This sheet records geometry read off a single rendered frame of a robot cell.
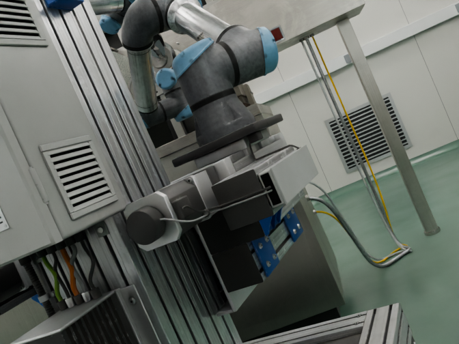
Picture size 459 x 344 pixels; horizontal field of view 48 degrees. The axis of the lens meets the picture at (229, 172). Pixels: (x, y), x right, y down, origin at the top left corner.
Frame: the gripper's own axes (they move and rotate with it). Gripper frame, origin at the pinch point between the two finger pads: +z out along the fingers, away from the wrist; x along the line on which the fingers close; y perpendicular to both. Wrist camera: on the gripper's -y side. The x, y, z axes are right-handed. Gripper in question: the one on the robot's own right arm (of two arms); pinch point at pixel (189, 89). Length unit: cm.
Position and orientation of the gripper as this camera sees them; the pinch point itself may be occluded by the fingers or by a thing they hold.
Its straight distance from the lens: 221.4
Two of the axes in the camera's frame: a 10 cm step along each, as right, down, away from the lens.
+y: -4.0, -9.1, -0.4
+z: 1.5, -1.1, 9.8
